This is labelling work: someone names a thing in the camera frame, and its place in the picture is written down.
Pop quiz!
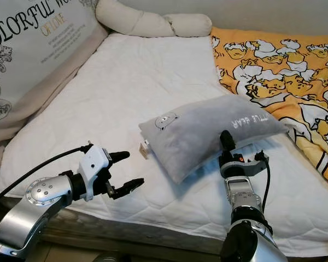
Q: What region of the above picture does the yellow cartoon egg blanket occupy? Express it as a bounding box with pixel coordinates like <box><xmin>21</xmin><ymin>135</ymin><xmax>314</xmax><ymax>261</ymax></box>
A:
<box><xmin>210</xmin><ymin>27</ymin><xmax>328</xmax><ymax>198</ymax></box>

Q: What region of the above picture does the white quilted mattress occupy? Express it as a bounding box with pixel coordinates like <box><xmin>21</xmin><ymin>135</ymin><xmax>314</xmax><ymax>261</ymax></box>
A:
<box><xmin>0</xmin><ymin>32</ymin><xmax>328</xmax><ymax>258</ymax></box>

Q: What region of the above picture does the grey robot leg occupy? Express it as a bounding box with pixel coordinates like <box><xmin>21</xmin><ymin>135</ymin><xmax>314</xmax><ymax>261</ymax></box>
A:
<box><xmin>92</xmin><ymin>251</ymin><xmax>123</xmax><ymax>262</ymax></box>

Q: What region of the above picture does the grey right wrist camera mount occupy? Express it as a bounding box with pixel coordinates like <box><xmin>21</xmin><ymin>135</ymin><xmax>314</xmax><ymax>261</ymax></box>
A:
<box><xmin>220</xmin><ymin>153</ymin><xmax>268</xmax><ymax>178</ymax></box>

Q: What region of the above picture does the grey bed base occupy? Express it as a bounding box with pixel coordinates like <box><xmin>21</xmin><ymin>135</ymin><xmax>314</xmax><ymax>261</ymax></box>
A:
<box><xmin>0</xmin><ymin>191</ymin><xmax>227</xmax><ymax>260</ymax></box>

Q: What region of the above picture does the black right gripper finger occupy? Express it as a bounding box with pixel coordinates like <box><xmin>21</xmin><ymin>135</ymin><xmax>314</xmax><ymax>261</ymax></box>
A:
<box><xmin>219</xmin><ymin>130</ymin><xmax>237</xmax><ymax>154</ymax></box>

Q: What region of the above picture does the grey bear pillow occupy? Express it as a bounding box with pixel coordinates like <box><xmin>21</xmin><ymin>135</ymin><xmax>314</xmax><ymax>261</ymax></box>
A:
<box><xmin>138</xmin><ymin>94</ymin><xmax>289</xmax><ymax>185</ymax></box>

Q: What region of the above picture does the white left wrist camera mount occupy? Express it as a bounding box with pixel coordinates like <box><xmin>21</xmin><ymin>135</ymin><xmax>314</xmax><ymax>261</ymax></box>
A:
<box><xmin>79</xmin><ymin>144</ymin><xmax>113</xmax><ymax>186</ymax></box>

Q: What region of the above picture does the long cream bolster pillow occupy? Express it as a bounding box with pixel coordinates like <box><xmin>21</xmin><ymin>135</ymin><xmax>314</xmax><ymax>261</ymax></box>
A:
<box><xmin>95</xmin><ymin>0</ymin><xmax>213</xmax><ymax>38</ymax></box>

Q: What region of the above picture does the large printed lettering cushion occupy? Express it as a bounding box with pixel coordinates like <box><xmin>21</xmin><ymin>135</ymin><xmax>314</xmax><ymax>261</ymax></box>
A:
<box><xmin>0</xmin><ymin>0</ymin><xmax>109</xmax><ymax>192</ymax></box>

